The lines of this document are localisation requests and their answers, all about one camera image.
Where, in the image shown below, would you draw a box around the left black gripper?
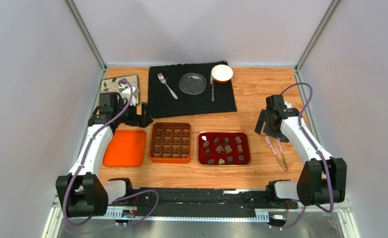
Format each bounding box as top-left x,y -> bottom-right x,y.
113,99 -> 153,128

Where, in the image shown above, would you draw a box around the pink handled metal tongs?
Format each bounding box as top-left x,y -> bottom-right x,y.
265,135 -> 288,172

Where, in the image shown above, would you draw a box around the orange chocolate box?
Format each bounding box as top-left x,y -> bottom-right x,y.
149,122 -> 192,164

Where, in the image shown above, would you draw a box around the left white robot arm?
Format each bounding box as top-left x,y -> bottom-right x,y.
55,92 -> 153,218

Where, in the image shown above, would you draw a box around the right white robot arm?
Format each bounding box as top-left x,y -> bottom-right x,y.
255,95 -> 347,206

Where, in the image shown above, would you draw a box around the rectangular milk chocolate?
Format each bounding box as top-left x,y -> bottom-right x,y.
235,136 -> 242,145

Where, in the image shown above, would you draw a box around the square milk chocolate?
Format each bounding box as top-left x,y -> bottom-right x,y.
224,145 -> 233,154

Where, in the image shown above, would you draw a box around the brown leaf chocolate centre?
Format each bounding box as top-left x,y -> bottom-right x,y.
216,146 -> 223,153

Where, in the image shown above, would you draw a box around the light leaf chocolate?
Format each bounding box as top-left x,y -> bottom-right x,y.
203,141 -> 210,148

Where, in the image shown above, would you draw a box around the orange tin lid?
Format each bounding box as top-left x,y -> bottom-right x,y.
103,130 -> 147,167

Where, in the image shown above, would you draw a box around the floral square plate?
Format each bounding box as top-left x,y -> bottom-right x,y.
100,74 -> 140,104

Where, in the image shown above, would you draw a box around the black cloth mat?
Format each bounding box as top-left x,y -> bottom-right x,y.
147,61 -> 237,119

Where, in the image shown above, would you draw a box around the silver fork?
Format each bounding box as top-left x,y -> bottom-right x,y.
157,73 -> 178,100

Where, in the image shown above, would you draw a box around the red lacquer tray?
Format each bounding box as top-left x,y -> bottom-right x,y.
197,132 -> 251,166

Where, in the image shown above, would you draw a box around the clear glass plate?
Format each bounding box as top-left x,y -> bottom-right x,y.
179,73 -> 207,95

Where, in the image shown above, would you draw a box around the white orange bowl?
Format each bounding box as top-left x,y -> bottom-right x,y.
211,64 -> 234,84

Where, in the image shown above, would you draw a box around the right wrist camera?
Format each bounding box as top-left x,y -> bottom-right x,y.
284,101 -> 292,109

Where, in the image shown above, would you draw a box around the dark handled knife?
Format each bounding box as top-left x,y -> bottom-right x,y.
211,82 -> 215,102

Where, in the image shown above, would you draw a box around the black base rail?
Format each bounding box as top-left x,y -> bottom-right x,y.
104,187 -> 298,221

